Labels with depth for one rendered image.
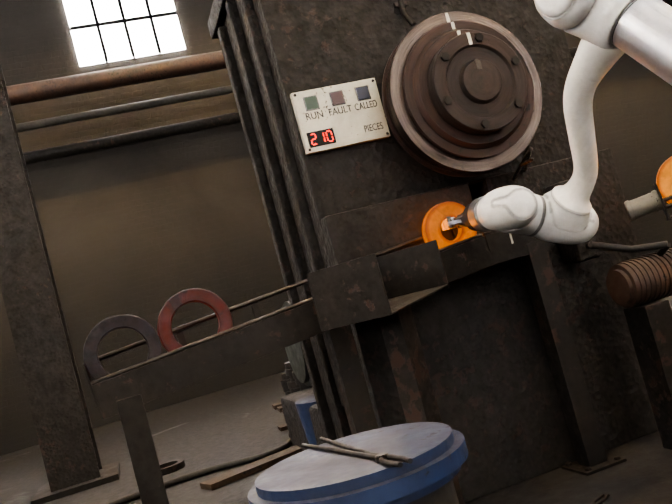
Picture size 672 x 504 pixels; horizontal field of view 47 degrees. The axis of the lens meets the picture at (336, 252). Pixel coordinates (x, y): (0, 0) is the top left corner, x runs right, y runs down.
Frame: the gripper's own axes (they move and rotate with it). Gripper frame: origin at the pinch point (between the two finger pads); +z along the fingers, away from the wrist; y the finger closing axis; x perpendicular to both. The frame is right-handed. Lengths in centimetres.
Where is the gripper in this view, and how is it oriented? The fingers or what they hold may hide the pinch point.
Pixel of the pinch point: (448, 223)
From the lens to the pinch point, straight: 216.3
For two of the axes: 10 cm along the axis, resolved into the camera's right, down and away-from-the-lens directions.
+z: -2.8, 0.8, 9.6
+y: 9.3, -2.4, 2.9
